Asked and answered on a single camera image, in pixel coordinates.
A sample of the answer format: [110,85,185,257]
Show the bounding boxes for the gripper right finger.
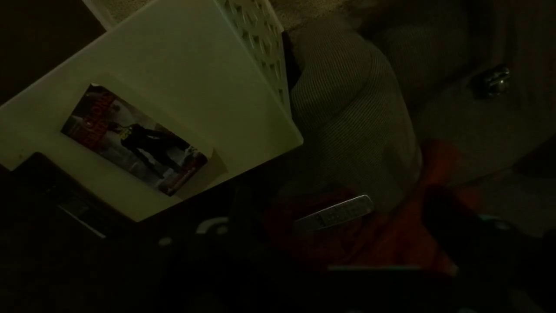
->
[421,185,556,313]

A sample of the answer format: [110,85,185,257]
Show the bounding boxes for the round metal knob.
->
[472,64,512,99]

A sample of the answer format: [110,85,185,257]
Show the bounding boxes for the white plastic lattice shelf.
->
[0,0,304,223]

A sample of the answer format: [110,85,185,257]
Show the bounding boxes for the grey corduroy cushion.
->
[278,20,424,213]

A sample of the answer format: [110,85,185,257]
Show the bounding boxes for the black electronic box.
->
[9,152,135,240]

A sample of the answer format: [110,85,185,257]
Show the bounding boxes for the silver remote control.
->
[292,194,375,234]

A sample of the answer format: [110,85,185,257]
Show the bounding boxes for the orange cloth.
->
[263,140,483,275]

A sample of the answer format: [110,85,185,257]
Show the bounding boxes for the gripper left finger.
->
[150,180,304,313]

